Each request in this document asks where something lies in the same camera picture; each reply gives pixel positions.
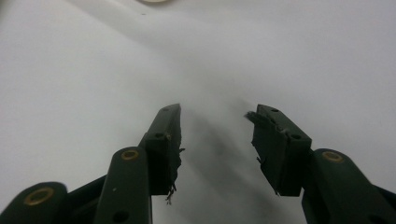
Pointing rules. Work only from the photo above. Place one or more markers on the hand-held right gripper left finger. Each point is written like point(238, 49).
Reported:
point(163, 146)

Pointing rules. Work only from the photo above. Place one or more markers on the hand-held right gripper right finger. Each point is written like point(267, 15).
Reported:
point(280, 149)

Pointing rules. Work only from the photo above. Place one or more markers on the round beige object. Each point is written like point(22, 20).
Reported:
point(154, 1)

